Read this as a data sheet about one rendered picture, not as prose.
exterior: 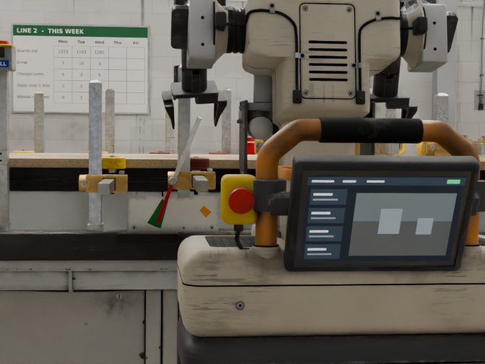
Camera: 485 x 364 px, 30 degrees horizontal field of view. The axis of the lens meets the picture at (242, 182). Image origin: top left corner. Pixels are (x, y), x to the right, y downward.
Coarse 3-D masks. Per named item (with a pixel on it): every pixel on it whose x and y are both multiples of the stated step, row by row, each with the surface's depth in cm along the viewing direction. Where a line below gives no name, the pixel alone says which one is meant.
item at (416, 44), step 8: (416, 8) 172; (408, 16) 172; (416, 16) 171; (424, 16) 170; (408, 24) 171; (416, 24) 168; (424, 24) 167; (408, 32) 171; (416, 32) 169; (424, 32) 168; (408, 40) 171; (416, 40) 170; (424, 40) 169; (408, 48) 172; (416, 48) 171; (424, 48) 170; (408, 56) 174; (416, 56) 172; (408, 64) 177
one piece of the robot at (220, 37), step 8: (216, 0) 167; (216, 8) 166; (216, 16) 163; (224, 16) 163; (216, 24) 163; (224, 24) 163; (216, 32) 165; (224, 32) 167; (216, 40) 165; (224, 40) 168; (224, 48) 169
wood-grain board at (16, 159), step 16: (16, 160) 273; (32, 160) 273; (48, 160) 274; (64, 160) 274; (80, 160) 274; (128, 160) 276; (144, 160) 276; (160, 160) 277; (176, 160) 277; (224, 160) 278; (480, 160) 294
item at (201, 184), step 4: (196, 176) 251; (200, 176) 251; (196, 180) 231; (200, 180) 231; (204, 180) 232; (196, 184) 230; (200, 184) 230; (204, 184) 230; (208, 184) 230; (196, 188) 230; (200, 188) 230; (204, 188) 230; (208, 188) 230
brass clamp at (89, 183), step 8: (80, 176) 255; (88, 176) 254; (96, 176) 254; (104, 176) 255; (112, 176) 255; (120, 176) 255; (80, 184) 254; (88, 184) 254; (96, 184) 254; (120, 184) 255; (88, 192) 254; (96, 192) 255; (112, 192) 255; (120, 192) 255
